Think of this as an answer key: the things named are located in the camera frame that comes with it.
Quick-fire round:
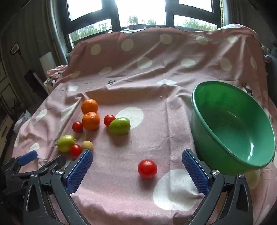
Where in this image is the oblong green fruit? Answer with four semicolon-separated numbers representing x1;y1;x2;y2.
109;117;131;135

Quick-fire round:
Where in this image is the large red tomato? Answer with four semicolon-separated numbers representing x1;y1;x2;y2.
138;159;158;179

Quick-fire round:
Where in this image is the white box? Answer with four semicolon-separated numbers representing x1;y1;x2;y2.
39;51;57;75

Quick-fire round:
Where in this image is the floral pink cloth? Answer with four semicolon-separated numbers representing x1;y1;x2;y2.
46;64;68;87

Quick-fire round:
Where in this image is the pile of clothes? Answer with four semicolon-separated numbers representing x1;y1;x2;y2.
261;43;277;63

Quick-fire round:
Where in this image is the round green fruit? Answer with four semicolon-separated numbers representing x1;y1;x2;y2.
57;135;76;152

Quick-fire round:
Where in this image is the pink polka-dot cloth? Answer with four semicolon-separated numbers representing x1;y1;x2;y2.
13;26;273;225

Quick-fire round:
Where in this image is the green plastic bowl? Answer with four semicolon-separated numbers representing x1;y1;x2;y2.
191;81;276;176

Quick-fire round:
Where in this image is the orange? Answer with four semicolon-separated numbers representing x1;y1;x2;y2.
82;112;101;131
81;99;99;115

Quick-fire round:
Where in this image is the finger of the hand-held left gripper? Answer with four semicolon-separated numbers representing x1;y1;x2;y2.
1;150;38;180
37;154;66;176

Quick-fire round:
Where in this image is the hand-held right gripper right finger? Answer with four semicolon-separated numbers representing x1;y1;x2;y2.
182;148;254;225

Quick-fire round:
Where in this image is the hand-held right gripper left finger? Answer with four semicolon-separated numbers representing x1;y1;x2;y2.
23;149;93;225

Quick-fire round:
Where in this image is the black-framed window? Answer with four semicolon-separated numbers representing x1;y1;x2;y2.
50;0;223;52

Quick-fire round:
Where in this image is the tan longan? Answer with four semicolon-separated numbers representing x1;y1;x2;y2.
81;141;94;152

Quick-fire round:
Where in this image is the oblong red cherry tomato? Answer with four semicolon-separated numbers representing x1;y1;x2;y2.
69;144;82;158

